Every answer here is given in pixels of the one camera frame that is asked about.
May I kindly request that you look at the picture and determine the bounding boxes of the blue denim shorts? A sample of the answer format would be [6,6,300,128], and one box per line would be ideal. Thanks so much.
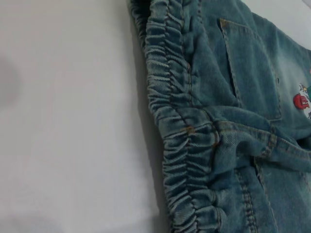
[127,0,311,233]

